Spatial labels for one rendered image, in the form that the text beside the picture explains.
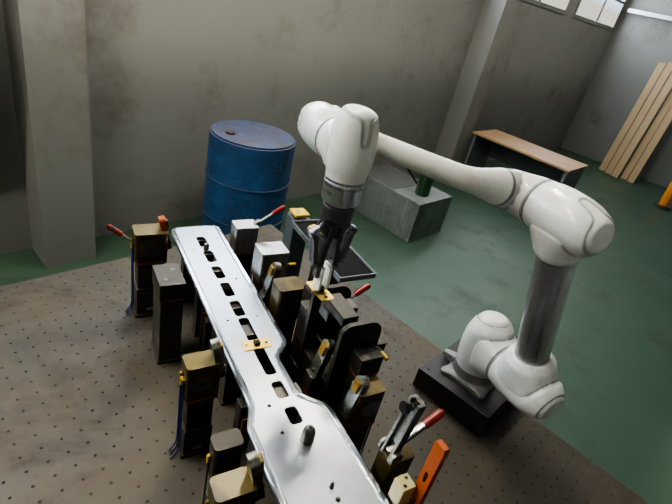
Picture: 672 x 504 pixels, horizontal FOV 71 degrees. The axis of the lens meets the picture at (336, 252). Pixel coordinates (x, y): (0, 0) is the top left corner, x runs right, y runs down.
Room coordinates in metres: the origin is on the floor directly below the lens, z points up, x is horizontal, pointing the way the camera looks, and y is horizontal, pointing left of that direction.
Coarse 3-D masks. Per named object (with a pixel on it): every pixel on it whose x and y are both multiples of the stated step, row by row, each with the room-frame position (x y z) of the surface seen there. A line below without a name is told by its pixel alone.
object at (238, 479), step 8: (232, 472) 0.60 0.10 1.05; (240, 472) 0.60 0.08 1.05; (216, 480) 0.57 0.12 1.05; (224, 480) 0.58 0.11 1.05; (232, 480) 0.58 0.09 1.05; (240, 480) 0.58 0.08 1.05; (248, 480) 0.59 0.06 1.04; (208, 488) 0.57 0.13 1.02; (216, 488) 0.56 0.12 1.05; (224, 488) 0.56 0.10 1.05; (232, 488) 0.56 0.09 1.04; (240, 488) 0.57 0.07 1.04; (248, 488) 0.57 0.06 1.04; (256, 488) 0.58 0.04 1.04; (208, 496) 0.56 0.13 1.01; (216, 496) 0.54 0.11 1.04; (224, 496) 0.54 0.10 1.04; (232, 496) 0.55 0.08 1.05; (240, 496) 0.55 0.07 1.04; (248, 496) 0.56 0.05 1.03; (256, 496) 0.58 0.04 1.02
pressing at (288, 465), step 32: (192, 256) 1.39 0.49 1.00; (224, 256) 1.44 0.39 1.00; (224, 320) 1.10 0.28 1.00; (256, 320) 1.13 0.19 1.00; (224, 352) 0.97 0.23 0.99; (256, 384) 0.88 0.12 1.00; (288, 384) 0.91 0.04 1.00; (256, 416) 0.78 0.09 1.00; (320, 416) 0.83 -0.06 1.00; (256, 448) 0.70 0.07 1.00; (288, 448) 0.72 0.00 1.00; (320, 448) 0.74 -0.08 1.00; (352, 448) 0.76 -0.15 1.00; (288, 480) 0.64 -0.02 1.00; (320, 480) 0.66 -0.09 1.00; (352, 480) 0.68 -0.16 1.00
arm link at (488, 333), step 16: (480, 320) 1.35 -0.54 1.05; (496, 320) 1.35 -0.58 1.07; (464, 336) 1.36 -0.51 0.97; (480, 336) 1.31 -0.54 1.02; (496, 336) 1.29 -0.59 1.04; (512, 336) 1.33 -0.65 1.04; (464, 352) 1.33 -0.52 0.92; (480, 352) 1.28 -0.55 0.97; (496, 352) 1.26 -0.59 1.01; (464, 368) 1.32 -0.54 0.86; (480, 368) 1.26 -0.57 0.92
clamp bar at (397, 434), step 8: (408, 400) 0.75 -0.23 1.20; (416, 400) 0.75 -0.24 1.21; (400, 408) 0.72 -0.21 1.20; (408, 408) 0.72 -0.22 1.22; (416, 408) 0.73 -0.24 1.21; (424, 408) 0.73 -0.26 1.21; (400, 416) 0.74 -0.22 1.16; (408, 416) 0.74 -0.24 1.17; (416, 416) 0.72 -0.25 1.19; (400, 424) 0.74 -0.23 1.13; (408, 424) 0.72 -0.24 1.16; (392, 432) 0.74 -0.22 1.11; (400, 432) 0.73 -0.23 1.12; (408, 432) 0.72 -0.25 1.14; (392, 440) 0.74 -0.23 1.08; (400, 440) 0.72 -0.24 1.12; (384, 448) 0.73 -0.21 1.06; (400, 448) 0.72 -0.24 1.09
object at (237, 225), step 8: (232, 224) 1.59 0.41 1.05; (240, 224) 1.59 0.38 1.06; (248, 224) 1.61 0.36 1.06; (232, 232) 1.58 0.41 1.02; (240, 232) 1.56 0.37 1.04; (248, 232) 1.58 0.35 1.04; (256, 232) 1.60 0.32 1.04; (232, 240) 1.58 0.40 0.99; (240, 240) 1.56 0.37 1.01; (248, 240) 1.58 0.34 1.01; (256, 240) 1.60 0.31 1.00; (232, 248) 1.57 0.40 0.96; (240, 248) 1.56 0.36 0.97; (248, 248) 1.58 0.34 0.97; (240, 256) 1.57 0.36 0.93; (248, 256) 1.59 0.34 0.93; (248, 264) 1.60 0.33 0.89; (248, 272) 1.60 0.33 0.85
